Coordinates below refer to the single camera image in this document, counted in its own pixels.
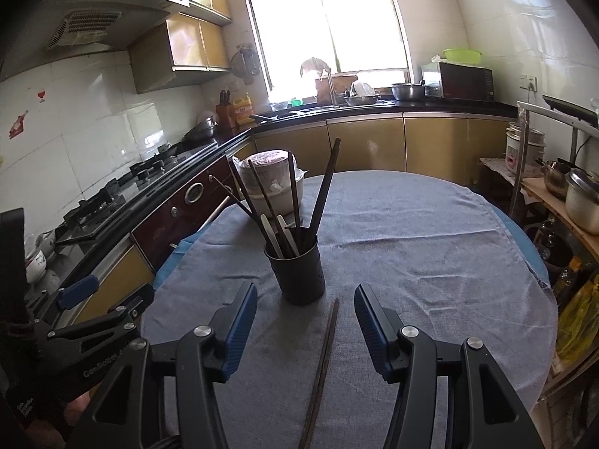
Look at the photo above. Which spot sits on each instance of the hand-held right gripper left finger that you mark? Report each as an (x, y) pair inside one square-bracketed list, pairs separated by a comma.
[(238, 332)]

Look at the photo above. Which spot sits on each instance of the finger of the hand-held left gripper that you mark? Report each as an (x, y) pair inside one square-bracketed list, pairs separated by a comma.
[(103, 322), (77, 292)]

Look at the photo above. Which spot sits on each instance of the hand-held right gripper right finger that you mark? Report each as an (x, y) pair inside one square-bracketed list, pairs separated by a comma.
[(372, 332)]

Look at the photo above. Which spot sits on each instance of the dark wooden chopstick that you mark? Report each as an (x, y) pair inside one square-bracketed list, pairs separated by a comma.
[(324, 374), (318, 374)]

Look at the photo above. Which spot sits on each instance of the black perforated utensil holder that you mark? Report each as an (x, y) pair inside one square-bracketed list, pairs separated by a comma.
[(299, 280)]

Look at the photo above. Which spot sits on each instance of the white plastic spoon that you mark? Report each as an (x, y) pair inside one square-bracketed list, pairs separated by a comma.
[(286, 236), (270, 236)]

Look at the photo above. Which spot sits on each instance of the bunch of dark chopsticks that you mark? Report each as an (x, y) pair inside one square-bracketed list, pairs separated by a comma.
[(325, 187)]

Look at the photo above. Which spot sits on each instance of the person's left hand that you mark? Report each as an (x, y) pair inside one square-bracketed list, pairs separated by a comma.
[(76, 407)]

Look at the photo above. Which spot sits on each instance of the grey tablecloth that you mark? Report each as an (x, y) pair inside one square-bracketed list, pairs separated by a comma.
[(421, 252)]

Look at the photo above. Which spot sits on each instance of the black gas stove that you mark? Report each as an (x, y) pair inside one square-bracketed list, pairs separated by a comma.
[(107, 201)]

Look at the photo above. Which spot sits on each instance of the dark red built-in oven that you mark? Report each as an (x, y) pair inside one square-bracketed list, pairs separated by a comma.
[(187, 206)]

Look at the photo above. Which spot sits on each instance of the cream ceramic bowl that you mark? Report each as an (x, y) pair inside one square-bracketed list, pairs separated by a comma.
[(303, 187)]

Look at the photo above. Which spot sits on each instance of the plastic-wrapped metal pot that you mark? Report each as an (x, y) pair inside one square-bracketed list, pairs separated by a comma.
[(269, 168)]

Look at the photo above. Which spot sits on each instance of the blue table cover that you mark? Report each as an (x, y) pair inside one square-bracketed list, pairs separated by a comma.
[(529, 248)]

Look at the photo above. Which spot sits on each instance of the clear plastic bottle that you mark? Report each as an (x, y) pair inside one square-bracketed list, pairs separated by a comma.
[(547, 243)]

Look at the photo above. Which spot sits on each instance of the cooking oil bottle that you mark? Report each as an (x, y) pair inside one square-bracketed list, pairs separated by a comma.
[(568, 276)]

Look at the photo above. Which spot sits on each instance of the dark wok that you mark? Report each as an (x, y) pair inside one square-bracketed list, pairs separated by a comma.
[(201, 128)]

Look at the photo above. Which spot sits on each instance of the small wooden side table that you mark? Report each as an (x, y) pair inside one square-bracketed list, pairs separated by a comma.
[(496, 163)]

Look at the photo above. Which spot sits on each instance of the yellow plastic bag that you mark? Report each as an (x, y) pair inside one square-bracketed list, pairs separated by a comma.
[(582, 318)]

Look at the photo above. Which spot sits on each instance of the wooden knife block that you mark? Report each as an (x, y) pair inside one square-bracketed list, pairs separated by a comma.
[(225, 117)]

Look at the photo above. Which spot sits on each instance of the wooden shelf board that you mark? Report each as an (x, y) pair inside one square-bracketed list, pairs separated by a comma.
[(545, 203)]

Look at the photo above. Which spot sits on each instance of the black frying pan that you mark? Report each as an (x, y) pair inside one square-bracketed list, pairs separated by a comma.
[(264, 118)]

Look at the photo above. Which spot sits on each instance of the yellow package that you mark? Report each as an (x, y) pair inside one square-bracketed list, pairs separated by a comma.
[(242, 111)]

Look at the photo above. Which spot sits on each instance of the shallow metal basin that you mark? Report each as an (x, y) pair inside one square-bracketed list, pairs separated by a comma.
[(362, 100)]

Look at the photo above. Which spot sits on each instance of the black kitchen countertop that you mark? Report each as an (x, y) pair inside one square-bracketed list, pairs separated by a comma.
[(444, 108)]

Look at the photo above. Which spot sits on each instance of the white rice cooker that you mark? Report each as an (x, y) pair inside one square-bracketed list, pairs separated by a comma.
[(524, 152)]

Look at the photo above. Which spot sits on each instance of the small steel pot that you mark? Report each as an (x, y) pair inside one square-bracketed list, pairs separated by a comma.
[(554, 180)]

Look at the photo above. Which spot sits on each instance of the deep metal basin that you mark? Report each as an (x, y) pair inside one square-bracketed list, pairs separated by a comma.
[(407, 92)]

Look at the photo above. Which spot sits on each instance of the white plate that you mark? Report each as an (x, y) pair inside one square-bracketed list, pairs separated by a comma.
[(361, 89)]

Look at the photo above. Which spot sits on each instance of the steel faucet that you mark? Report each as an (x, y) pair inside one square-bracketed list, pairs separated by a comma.
[(331, 91)]

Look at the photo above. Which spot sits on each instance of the brown wooden box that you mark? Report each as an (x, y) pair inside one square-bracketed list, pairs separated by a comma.
[(344, 86)]

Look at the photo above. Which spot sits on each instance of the large aluminium pot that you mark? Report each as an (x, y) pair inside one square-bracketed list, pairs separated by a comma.
[(585, 206)]

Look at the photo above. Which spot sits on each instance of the black microwave oven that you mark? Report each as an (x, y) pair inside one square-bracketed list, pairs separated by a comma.
[(463, 82)]

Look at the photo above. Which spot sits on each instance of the metal shelf rack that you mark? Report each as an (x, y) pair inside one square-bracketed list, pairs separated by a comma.
[(525, 112)]

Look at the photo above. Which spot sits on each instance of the hanging round strainer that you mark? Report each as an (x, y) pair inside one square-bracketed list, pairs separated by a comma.
[(245, 63)]

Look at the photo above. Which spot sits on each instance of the crumpled rag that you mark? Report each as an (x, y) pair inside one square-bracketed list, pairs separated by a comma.
[(314, 66)]

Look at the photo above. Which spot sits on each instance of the steel range hood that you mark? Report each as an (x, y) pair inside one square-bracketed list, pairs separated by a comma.
[(117, 14)]

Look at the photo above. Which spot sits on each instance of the green plastic basin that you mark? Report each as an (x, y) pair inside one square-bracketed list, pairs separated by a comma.
[(462, 56)]

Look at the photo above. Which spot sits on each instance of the black flat tray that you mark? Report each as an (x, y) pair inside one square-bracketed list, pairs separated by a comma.
[(571, 105)]

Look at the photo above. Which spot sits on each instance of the kitchen window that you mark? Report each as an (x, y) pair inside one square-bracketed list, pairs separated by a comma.
[(327, 23)]

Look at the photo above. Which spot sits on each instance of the red wall sticker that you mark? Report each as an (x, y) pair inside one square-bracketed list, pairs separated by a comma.
[(18, 124)]

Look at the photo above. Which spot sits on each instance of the wine glass wall sticker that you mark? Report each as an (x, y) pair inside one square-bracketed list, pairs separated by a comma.
[(41, 94)]

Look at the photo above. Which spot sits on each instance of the white wall socket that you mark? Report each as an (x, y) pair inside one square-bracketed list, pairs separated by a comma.
[(529, 82)]

